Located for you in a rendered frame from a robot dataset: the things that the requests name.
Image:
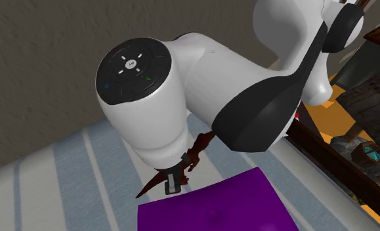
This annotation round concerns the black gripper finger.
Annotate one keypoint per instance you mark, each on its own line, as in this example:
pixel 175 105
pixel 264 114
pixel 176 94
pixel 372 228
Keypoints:
pixel 172 186

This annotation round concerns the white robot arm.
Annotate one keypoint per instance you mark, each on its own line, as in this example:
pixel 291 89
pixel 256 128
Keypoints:
pixel 151 128

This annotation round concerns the red-brown dinosaur toy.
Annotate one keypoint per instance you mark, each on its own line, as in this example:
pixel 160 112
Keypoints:
pixel 200 144

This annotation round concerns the blue white striped bed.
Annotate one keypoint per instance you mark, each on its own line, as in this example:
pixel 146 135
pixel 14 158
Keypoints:
pixel 71 179

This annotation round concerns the small wooden chest turquoise top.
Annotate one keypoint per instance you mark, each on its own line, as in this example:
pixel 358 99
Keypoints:
pixel 368 154

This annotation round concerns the dark wooden cabinet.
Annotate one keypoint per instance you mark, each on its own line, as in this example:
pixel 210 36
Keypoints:
pixel 372 102

